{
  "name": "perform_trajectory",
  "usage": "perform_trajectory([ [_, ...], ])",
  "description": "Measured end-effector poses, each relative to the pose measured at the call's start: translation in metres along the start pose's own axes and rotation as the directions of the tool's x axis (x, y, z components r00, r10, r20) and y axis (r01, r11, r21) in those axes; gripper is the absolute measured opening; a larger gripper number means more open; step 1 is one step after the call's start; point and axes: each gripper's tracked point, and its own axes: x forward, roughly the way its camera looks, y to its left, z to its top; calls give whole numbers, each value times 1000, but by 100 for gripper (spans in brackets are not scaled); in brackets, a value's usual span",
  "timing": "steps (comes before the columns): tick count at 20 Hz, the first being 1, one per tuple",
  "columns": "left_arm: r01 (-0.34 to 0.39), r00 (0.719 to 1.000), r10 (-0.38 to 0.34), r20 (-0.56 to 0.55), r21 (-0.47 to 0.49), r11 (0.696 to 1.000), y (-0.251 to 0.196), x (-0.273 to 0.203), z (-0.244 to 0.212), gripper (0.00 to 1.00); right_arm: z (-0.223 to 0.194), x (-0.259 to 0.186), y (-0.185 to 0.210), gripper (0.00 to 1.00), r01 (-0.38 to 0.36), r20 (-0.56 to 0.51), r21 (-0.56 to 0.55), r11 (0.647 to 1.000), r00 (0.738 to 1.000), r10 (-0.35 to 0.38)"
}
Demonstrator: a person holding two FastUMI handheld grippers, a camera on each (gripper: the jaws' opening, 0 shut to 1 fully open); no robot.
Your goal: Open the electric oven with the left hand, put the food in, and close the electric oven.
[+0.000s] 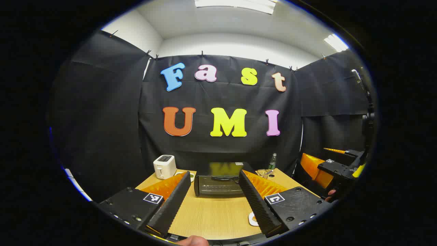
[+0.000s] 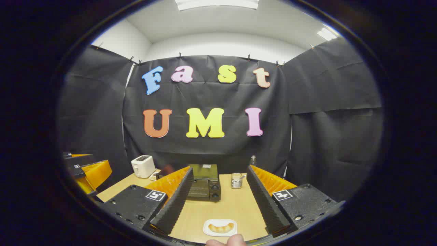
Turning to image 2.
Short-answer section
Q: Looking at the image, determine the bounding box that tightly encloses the white toaster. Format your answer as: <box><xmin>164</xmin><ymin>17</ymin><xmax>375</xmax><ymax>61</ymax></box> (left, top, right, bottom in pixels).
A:
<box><xmin>131</xmin><ymin>155</ymin><xmax>156</xmax><ymax>178</ymax></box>

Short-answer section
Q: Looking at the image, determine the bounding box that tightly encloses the golden croissant bread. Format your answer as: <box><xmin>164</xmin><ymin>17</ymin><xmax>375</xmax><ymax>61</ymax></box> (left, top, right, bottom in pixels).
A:
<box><xmin>208</xmin><ymin>222</ymin><xmax>235</xmax><ymax>234</ymax></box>

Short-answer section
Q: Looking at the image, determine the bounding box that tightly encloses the metal mesh container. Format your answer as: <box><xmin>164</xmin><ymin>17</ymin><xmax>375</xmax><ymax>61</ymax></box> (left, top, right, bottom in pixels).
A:
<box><xmin>231</xmin><ymin>173</ymin><xmax>246</xmax><ymax>189</ymax></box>

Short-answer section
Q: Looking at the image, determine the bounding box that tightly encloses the black electric oven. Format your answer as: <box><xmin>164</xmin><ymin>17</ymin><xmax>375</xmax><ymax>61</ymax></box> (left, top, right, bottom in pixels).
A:
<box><xmin>187</xmin><ymin>164</ymin><xmax>221</xmax><ymax>202</ymax></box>

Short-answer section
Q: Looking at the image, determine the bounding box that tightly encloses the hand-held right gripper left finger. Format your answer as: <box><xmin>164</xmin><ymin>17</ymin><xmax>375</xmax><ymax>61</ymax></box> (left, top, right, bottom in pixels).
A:
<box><xmin>102</xmin><ymin>166</ymin><xmax>194</xmax><ymax>236</ymax></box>

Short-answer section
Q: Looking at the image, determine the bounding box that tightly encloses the white plate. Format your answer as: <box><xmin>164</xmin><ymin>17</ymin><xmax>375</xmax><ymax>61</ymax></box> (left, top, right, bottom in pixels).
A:
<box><xmin>203</xmin><ymin>219</ymin><xmax>238</xmax><ymax>237</ymax></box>

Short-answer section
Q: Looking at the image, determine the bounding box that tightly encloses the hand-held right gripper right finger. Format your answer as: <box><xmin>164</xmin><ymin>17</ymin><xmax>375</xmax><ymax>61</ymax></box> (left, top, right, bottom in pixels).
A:
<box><xmin>246</xmin><ymin>165</ymin><xmax>345</xmax><ymax>238</ymax></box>

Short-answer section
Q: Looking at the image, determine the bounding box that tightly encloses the ceiling light panel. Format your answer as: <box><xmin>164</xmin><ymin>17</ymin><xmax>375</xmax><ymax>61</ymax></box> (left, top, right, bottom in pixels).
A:
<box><xmin>317</xmin><ymin>27</ymin><xmax>338</xmax><ymax>41</ymax></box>
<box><xmin>175</xmin><ymin>0</ymin><xmax>260</xmax><ymax>11</ymax></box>

